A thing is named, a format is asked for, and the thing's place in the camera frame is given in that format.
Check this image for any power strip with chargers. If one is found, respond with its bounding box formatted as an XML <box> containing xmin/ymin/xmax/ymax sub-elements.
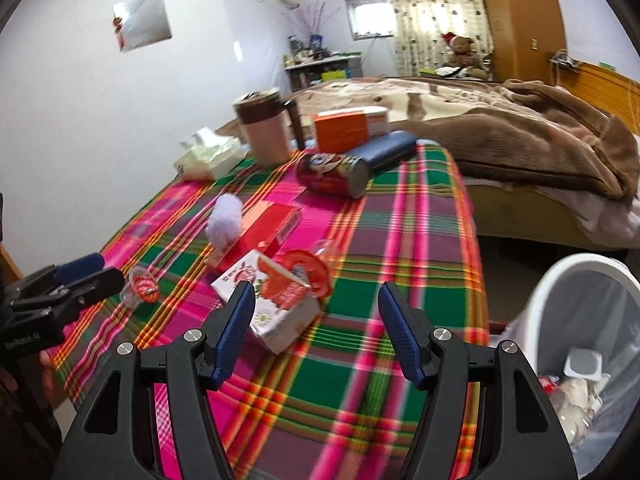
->
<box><xmin>547</xmin><ymin>50</ymin><xmax>583</xmax><ymax>68</ymax></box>

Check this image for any white yogurt cup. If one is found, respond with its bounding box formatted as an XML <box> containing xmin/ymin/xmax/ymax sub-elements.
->
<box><xmin>564</xmin><ymin>349</ymin><xmax>608</xmax><ymax>378</ymax></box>

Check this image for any heart patterned curtain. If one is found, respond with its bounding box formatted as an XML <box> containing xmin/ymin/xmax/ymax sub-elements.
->
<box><xmin>380</xmin><ymin>0</ymin><xmax>496</xmax><ymax>78</ymax></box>

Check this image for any brown teddy bear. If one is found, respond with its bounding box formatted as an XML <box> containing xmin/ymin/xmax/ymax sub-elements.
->
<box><xmin>440</xmin><ymin>31</ymin><xmax>488</xmax><ymax>78</ymax></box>

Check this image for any brown fleece blanket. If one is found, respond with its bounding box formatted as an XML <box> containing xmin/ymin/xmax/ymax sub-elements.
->
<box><xmin>395</xmin><ymin>79</ymin><xmax>640</xmax><ymax>200</ymax></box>

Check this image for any pale pink bed sheet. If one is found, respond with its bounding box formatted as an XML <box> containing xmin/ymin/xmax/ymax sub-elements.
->
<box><xmin>565</xmin><ymin>190</ymin><xmax>640</xmax><ymax>251</ymax></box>

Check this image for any white round bin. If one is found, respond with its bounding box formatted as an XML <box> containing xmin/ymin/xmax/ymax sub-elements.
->
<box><xmin>500</xmin><ymin>252</ymin><xmax>640</xmax><ymax>480</ymax></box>

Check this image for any wooden bed headboard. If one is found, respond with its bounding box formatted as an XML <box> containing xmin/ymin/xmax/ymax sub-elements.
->
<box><xmin>567</xmin><ymin>60</ymin><xmax>640</xmax><ymax>136</ymax></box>

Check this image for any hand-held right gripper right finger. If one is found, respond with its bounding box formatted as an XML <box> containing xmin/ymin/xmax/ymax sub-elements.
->
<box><xmin>377</xmin><ymin>281</ymin><xmax>581</xmax><ymax>480</ymax></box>

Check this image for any dark blue glasses case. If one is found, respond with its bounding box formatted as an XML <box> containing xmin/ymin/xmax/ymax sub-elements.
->
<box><xmin>357</xmin><ymin>130</ymin><xmax>417</xmax><ymax>171</ymax></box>

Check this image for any shiny foil wall poster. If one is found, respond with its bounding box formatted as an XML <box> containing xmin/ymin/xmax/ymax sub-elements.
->
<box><xmin>112</xmin><ymin>0</ymin><xmax>173</xmax><ymax>53</ymax></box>

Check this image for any pink brown thermos mug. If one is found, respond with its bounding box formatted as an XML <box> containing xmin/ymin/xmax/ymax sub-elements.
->
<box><xmin>232</xmin><ymin>87</ymin><xmax>306</xmax><ymax>167</ymax></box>

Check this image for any wooden wardrobe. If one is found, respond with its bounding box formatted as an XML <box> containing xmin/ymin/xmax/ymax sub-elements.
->
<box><xmin>472</xmin><ymin>0</ymin><xmax>568</xmax><ymax>83</ymax></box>

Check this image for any tan bed base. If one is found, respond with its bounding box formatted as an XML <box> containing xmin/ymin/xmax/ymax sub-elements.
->
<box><xmin>467</xmin><ymin>180</ymin><xmax>636</xmax><ymax>253</ymax></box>

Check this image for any white red printed box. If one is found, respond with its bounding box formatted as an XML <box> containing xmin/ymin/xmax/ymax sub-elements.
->
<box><xmin>210</xmin><ymin>249</ymin><xmax>322</xmax><ymax>354</ymax></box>

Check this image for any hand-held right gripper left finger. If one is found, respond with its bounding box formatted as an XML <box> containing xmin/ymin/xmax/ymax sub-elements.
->
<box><xmin>52</xmin><ymin>280</ymin><xmax>257</xmax><ymax>480</ymax></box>

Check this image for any cluttered white desk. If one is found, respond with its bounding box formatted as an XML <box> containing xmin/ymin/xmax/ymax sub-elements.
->
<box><xmin>284</xmin><ymin>52</ymin><xmax>363</xmax><ymax>93</ymax></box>

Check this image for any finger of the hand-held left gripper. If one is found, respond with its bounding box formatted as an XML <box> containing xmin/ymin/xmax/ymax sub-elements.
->
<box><xmin>15</xmin><ymin>267</ymin><xmax>126</xmax><ymax>318</ymax></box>
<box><xmin>10</xmin><ymin>253</ymin><xmax>107</xmax><ymax>301</ymax></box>

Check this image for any beige patterned blanket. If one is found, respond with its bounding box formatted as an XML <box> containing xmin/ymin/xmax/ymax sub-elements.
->
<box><xmin>287</xmin><ymin>76</ymin><xmax>506</xmax><ymax>126</ymax></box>

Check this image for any plaid tablecloth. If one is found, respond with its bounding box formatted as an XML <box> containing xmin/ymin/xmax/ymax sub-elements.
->
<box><xmin>52</xmin><ymin>142</ymin><xmax>488</xmax><ymax>480</ymax></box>

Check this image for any red cartoon drink can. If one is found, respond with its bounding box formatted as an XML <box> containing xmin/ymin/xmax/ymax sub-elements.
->
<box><xmin>295</xmin><ymin>151</ymin><xmax>370</xmax><ymax>200</ymax></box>

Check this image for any vase with branches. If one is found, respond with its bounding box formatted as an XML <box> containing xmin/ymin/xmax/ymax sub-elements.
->
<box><xmin>282</xmin><ymin>2</ymin><xmax>331</xmax><ymax>56</ymax></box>

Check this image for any orange cardboard box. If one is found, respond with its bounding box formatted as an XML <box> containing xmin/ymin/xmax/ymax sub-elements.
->
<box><xmin>312</xmin><ymin>106</ymin><xmax>390</xmax><ymax>153</ymax></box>

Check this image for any small window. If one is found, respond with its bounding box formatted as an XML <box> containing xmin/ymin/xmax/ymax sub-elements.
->
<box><xmin>346</xmin><ymin>0</ymin><xmax>396</xmax><ymax>41</ymax></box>

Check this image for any pale green tissue pack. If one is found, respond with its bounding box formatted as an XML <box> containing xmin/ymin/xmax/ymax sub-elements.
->
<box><xmin>173</xmin><ymin>127</ymin><xmax>247</xmax><ymax>181</ymax></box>

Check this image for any white foam net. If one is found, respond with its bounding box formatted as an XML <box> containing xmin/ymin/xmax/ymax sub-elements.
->
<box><xmin>205</xmin><ymin>192</ymin><xmax>246</xmax><ymax>247</ymax></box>

